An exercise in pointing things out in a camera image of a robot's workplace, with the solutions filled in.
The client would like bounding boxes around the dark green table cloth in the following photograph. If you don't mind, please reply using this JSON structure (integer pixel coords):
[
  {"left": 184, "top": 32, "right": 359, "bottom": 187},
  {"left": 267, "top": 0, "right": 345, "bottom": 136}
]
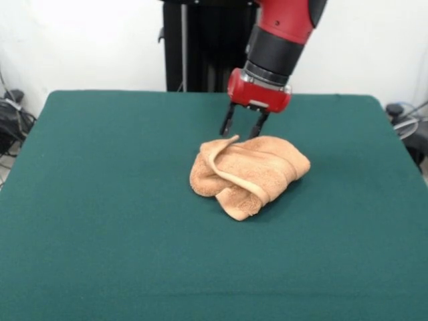
[{"left": 0, "top": 89, "right": 428, "bottom": 321}]

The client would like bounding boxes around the black stand base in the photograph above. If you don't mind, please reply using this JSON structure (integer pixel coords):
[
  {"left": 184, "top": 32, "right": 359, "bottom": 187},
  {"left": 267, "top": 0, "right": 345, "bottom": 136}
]
[
  {"left": 3, "top": 89, "right": 25, "bottom": 102},
  {"left": 385, "top": 102, "right": 406, "bottom": 117}
]

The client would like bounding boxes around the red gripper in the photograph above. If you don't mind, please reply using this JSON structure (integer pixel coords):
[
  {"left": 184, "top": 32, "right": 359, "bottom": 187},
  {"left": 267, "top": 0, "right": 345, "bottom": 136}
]
[{"left": 219, "top": 68, "right": 292, "bottom": 140}]

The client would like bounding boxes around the peach terry towel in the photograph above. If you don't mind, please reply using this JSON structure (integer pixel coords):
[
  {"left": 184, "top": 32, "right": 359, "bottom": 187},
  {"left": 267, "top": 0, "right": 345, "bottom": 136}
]
[{"left": 189, "top": 134, "right": 312, "bottom": 222}]

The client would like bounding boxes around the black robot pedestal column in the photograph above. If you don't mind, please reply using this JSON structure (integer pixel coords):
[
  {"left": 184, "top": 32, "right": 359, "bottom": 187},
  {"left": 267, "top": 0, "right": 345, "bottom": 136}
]
[{"left": 156, "top": 0, "right": 268, "bottom": 94}]

